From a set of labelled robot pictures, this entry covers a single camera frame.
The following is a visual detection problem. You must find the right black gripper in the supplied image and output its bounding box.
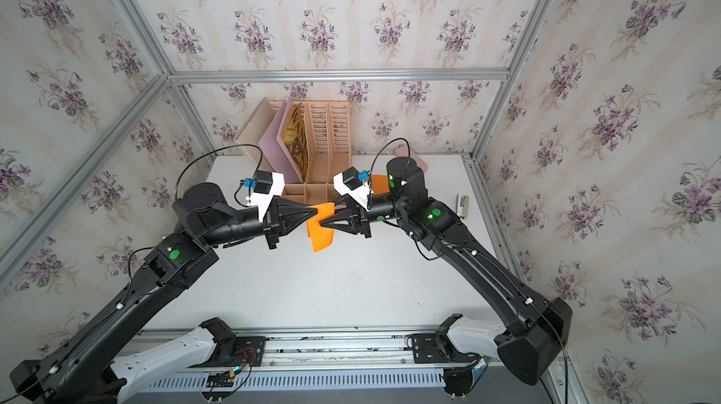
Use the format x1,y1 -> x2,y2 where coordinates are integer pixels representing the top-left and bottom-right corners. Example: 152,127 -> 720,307
319,194 -> 410,241

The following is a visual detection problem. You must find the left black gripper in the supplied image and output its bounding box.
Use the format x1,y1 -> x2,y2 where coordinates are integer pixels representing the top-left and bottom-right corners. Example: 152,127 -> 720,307
197,198 -> 315,253

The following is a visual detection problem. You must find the orange square paper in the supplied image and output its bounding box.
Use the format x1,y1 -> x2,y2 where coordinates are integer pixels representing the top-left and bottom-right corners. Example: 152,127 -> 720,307
306,202 -> 335,253
369,175 -> 390,195

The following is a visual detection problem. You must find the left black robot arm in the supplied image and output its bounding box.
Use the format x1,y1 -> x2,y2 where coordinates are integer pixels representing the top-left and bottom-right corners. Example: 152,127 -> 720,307
11,170 -> 318,403

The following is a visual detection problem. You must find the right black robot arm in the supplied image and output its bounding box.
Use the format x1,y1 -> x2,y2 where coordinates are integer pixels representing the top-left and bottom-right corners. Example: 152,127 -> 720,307
320,156 -> 573,385

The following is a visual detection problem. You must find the pink board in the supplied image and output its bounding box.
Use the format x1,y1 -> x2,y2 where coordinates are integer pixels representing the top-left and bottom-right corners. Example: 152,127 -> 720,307
259,99 -> 302,184

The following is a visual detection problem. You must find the yellow patterned book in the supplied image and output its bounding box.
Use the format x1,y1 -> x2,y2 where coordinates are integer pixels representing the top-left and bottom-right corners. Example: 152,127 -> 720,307
280,101 -> 309,182

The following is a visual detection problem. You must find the beige board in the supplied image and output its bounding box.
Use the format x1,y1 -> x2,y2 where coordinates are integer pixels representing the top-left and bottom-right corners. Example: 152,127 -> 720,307
236,98 -> 277,171

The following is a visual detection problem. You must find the peach desk organizer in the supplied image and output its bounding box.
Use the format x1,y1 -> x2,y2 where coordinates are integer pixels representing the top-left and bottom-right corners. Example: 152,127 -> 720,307
271,100 -> 352,205

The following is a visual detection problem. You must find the small grey stapler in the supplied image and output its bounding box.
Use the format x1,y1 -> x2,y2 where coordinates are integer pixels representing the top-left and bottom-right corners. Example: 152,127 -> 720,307
456,195 -> 469,219

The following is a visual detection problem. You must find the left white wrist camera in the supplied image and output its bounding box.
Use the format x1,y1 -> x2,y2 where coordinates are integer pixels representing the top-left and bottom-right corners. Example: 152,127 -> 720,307
240,170 -> 285,222

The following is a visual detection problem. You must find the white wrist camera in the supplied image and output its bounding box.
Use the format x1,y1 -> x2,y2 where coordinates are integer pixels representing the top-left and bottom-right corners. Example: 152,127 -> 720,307
240,170 -> 285,222
332,167 -> 372,210

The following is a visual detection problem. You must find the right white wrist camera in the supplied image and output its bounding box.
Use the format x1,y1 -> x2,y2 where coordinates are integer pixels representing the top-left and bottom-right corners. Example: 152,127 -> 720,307
332,167 -> 372,210

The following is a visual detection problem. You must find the aluminium mounting rail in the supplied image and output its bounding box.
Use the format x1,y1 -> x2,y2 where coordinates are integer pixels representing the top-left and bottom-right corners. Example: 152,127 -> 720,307
109,327 -> 510,380

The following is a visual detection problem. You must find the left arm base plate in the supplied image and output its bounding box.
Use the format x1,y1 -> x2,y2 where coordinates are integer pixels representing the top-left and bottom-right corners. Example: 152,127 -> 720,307
193,336 -> 267,368

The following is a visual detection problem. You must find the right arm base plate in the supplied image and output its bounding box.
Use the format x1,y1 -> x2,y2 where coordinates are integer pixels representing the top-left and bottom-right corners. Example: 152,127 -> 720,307
406,333 -> 482,365

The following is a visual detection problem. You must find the white perforated cable tray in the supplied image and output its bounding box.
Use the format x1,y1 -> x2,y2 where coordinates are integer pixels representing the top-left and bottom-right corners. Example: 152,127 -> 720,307
142,368 -> 446,394

